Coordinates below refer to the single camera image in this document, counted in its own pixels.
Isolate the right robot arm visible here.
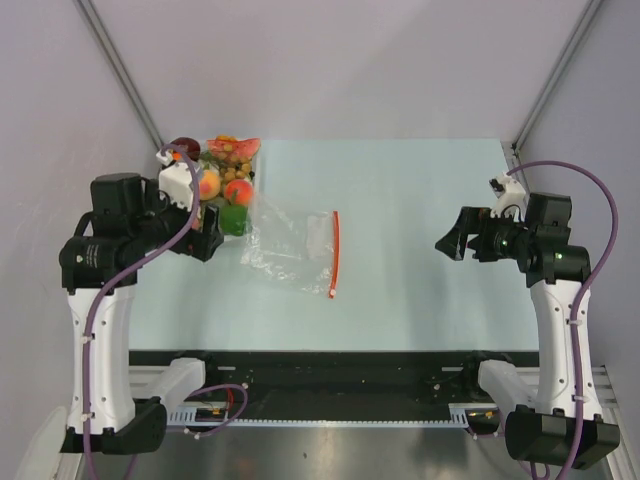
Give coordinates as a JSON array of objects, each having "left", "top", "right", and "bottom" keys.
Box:
[{"left": 435, "top": 193, "right": 620, "bottom": 470}]

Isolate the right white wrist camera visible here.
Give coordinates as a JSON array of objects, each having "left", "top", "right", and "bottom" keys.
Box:
[{"left": 489, "top": 173, "right": 526, "bottom": 219}]

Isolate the red peach with leaf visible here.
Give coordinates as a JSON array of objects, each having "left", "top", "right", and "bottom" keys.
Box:
[{"left": 224, "top": 179, "right": 254, "bottom": 207}]

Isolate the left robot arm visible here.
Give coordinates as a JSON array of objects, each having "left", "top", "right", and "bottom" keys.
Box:
[{"left": 59, "top": 169, "right": 224, "bottom": 455}]

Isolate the yellow orange peach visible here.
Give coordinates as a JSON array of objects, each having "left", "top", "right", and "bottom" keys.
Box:
[{"left": 199, "top": 170, "right": 221, "bottom": 201}]

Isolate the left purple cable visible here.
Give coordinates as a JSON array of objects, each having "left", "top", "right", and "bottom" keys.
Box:
[{"left": 82, "top": 143, "right": 251, "bottom": 480}]

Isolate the purple cable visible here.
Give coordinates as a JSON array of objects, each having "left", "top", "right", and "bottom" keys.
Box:
[
  {"left": 469, "top": 160, "right": 620, "bottom": 480},
  {"left": 82, "top": 143, "right": 251, "bottom": 480}
]

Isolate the brown grape bunch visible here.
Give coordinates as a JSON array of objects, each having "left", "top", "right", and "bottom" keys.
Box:
[{"left": 213, "top": 155, "right": 255, "bottom": 182}]

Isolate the white food tray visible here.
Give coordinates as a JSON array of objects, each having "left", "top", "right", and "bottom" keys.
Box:
[{"left": 199, "top": 135, "right": 261, "bottom": 210}]

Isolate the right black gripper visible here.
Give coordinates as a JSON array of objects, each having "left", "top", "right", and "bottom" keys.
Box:
[{"left": 435, "top": 206, "right": 535, "bottom": 262}]

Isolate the watermelon slice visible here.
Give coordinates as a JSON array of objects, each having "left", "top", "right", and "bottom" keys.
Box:
[{"left": 206, "top": 138, "right": 261, "bottom": 158}]

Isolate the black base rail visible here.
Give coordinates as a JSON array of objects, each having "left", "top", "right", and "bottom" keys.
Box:
[{"left": 129, "top": 350, "right": 538, "bottom": 422}]

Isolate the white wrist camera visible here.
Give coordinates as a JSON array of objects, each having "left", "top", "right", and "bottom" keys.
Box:
[
  {"left": 489, "top": 173, "right": 526, "bottom": 219},
  {"left": 156, "top": 144, "right": 203, "bottom": 211}
]

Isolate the green bell pepper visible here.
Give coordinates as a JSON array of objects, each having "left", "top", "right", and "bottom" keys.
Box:
[{"left": 219, "top": 204, "right": 248, "bottom": 237}]

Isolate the clear zip top bag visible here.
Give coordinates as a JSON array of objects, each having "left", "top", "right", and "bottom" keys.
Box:
[{"left": 241, "top": 195, "right": 341, "bottom": 299}]

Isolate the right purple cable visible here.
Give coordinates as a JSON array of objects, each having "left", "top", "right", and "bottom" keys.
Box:
[{"left": 469, "top": 160, "right": 620, "bottom": 480}]

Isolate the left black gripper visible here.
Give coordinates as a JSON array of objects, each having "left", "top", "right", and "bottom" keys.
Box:
[{"left": 131, "top": 178, "right": 223, "bottom": 260}]

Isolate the white cable duct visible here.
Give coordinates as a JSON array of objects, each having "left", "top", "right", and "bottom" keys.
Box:
[{"left": 164, "top": 404, "right": 474, "bottom": 429}]

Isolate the dark red apple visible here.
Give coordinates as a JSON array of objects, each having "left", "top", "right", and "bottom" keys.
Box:
[{"left": 171, "top": 137, "right": 201, "bottom": 161}]

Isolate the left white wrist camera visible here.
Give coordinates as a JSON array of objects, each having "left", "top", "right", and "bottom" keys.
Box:
[{"left": 156, "top": 144, "right": 203, "bottom": 211}]

